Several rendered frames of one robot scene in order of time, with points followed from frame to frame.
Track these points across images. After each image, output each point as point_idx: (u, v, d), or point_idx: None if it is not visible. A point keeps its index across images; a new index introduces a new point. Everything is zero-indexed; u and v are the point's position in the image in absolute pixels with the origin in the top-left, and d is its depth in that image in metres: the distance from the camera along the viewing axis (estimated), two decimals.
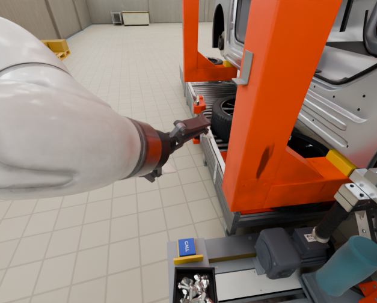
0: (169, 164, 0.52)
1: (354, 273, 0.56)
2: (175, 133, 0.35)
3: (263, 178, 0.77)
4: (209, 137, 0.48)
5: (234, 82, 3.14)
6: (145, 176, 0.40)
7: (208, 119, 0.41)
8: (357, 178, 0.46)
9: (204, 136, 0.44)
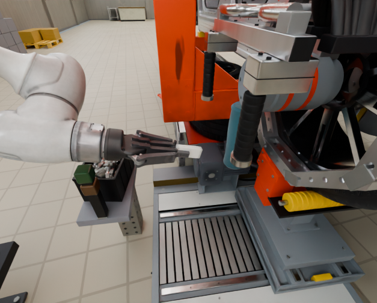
0: (198, 148, 0.51)
1: (236, 129, 0.67)
2: (133, 160, 0.43)
3: (183, 80, 0.87)
4: (194, 157, 0.52)
5: None
6: None
7: (172, 159, 0.46)
8: (215, 24, 0.56)
9: (179, 156, 0.50)
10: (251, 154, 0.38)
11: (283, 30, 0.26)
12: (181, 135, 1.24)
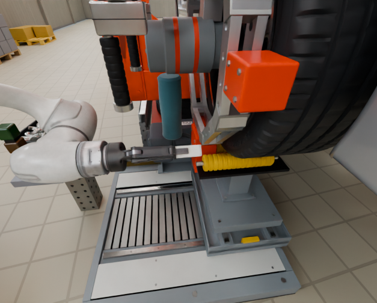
0: (197, 154, 0.50)
1: (162, 98, 0.72)
2: None
3: (129, 59, 0.92)
4: (195, 145, 0.51)
5: None
6: (142, 146, 0.45)
7: None
8: None
9: (180, 146, 0.51)
10: (126, 99, 0.43)
11: None
12: (143, 118, 1.29)
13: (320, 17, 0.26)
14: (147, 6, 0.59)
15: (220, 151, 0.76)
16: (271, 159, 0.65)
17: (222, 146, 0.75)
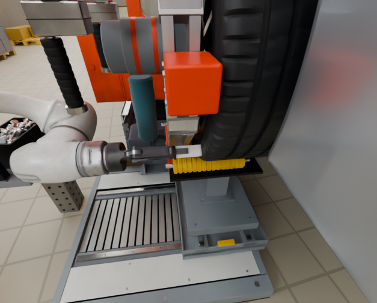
0: (197, 154, 0.50)
1: (134, 100, 0.71)
2: None
3: None
4: (195, 145, 0.51)
5: None
6: (142, 146, 0.45)
7: None
8: None
9: (180, 146, 0.51)
10: (77, 101, 0.42)
11: None
12: (126, 119, 1.28)
13: (245, 17, 0.25)
14: (112, 6, 0.58)
15: None
16: (242, 161, 0.64)
17: None
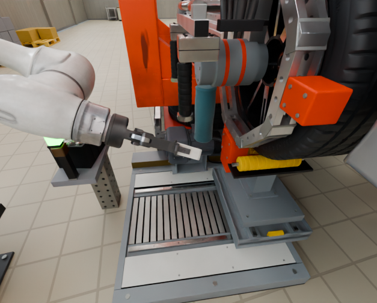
0: (195, 157, 0.51)
1: (199, 106, 0.80)
2: None
3: (150, 68, 1.00)
4: (196, 148, 0.51)
5: None
6: (152, 136, 0.42)
7: None
8: (177, 18, 0.69)
9: (182, 143, 0.50)
10: (190, 111, 0.51)
11: (192, 17, 0.39)
12: (157, 121, 1.37)
13: (368, 55, 0.34)
14: None
15: (249, 153, 0.84)
16: (299, 160, 0.74)
17: (251, 149, 0.83)
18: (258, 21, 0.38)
